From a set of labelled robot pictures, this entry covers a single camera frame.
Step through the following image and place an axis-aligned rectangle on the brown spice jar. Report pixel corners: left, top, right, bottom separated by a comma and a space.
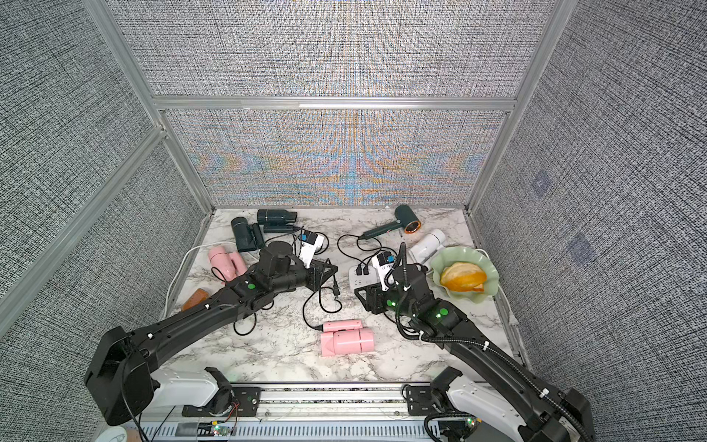
180, 288, 211, 311

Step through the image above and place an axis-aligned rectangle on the bread roll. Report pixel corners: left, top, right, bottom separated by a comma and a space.
439, 262, 487, 293

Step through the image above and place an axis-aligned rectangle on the black cable of green dryer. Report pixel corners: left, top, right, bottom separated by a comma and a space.
336, 233, 368, 274

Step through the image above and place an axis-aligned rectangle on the dark green hair dryer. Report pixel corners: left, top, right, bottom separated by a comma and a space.
230, 217, 265, 252
257, 209, 299, 234

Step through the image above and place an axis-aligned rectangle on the pink hair dryer left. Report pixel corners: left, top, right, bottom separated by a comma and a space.
208, 246, 248, 283

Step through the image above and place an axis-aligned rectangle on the black cable with plug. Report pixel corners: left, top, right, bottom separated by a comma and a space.
231, 300, 277, 337

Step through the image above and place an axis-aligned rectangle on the white round object bottom left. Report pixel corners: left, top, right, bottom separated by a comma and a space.
95, 427, 142, 442

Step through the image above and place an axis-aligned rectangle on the black cable of pink dryer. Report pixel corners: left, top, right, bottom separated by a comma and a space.
302, 275, 344, 333

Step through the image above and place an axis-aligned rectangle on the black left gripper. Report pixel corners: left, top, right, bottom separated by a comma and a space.
271, 259, 340, 296

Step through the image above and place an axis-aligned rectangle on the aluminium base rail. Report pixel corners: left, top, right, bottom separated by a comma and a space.
90, 380, 553, 442

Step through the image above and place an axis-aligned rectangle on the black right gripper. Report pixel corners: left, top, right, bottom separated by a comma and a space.
353, 280, 421, 325

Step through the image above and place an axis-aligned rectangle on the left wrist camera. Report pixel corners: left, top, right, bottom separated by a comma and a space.
298, 229, 324, 269

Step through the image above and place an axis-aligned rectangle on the white power strip cable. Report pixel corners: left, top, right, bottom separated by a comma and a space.
156, 242, 222, 333

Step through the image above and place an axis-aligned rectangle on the dark green hair dryer back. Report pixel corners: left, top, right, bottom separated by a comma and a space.
257, 209, 299, 234

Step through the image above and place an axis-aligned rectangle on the black cable of back dryer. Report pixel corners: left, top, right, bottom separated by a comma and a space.
292, 225, 331, 255

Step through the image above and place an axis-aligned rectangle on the green hair dryer orange nozzle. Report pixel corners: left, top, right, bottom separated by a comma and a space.
359, 204, 423, 239

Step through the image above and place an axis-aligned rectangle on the dark green hair dryer left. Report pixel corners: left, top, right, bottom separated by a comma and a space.
230, 217, 265, 252

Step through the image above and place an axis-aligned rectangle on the white hair dryer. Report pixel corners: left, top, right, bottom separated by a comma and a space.
408, 229, 447, 264

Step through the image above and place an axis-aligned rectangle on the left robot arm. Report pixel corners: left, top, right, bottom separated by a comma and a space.
84, 241, 338, 425

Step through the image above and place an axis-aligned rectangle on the pink folded hair dryer front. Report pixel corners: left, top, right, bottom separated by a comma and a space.
320, 320, 375, 357

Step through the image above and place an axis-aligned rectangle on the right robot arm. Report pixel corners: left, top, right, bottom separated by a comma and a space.
350, 264, 596, 441

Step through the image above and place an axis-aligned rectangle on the light green scalloped plate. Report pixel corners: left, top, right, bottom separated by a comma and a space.
428, 246, 500, 304

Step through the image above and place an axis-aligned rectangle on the right white power strip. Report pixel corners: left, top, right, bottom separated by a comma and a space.
348, 264, 380, 292

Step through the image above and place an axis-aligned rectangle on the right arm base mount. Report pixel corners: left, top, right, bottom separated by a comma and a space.
401, 368, 480, 441

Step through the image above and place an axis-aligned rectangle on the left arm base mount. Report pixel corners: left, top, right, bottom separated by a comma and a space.
182, 366, 263, 420

